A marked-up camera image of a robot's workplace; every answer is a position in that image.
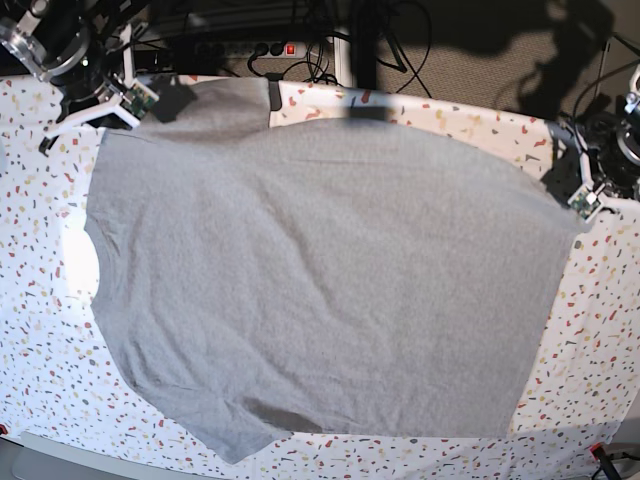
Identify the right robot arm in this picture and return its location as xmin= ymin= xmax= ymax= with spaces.
xmin=1 ymin=1 xmax=196 ymax=155

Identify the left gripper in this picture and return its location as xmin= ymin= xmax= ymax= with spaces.
xmin=542 ymin=119 xmax=639 ymax=223

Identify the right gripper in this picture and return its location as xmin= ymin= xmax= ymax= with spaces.
xmin=39 ymin=76 xmax=195 ymax=155

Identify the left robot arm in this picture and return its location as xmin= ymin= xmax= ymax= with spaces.
xmin=541 ymin=61 xmax=639 ymax=223

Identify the black table clamp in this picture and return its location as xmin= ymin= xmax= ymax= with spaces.
xmin=265 ymin=72 xmax=283 ymax=112

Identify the grey T-shirt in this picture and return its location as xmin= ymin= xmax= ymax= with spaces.
xmin=86 ymin=79 xmax=585 ymax=463

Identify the terrazzo patterned tablecloth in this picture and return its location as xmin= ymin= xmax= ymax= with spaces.
xmin=1 ymin=76 xmax=639 ymax=479

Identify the white power strip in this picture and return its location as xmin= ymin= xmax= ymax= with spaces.
xmin=189 ymin=41 xmax=307 ymax=60

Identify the red clamp right corner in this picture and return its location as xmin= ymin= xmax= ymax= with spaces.
xmin=589 ymin=443 xmax=608 ymax=464

